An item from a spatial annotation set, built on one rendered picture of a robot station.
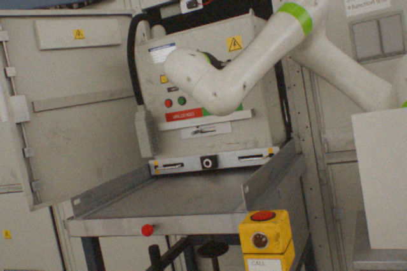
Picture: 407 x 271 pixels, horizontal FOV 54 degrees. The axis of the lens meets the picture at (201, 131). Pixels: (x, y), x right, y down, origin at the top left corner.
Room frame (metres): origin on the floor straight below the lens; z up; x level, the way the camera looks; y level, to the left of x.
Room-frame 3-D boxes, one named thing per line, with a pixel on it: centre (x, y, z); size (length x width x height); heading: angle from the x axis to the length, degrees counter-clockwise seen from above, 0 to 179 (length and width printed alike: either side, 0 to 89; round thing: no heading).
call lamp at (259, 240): (0.70, -0.07, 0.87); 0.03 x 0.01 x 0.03; 65
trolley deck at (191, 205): (1.38, 0.04, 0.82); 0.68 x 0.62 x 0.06; 155
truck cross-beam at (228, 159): (1.50, -0.02, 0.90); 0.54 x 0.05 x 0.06; 65
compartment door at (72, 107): (1.66, 0.45, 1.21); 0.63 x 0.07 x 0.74; 129
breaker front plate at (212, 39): (1.49, -0.02, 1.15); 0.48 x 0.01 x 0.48; 65
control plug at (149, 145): (1.52, 0.20, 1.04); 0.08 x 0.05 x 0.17; 155
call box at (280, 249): (0.74, -0.09, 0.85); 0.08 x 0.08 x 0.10; 65
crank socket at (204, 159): (1.47, -0.01, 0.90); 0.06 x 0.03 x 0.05; 65
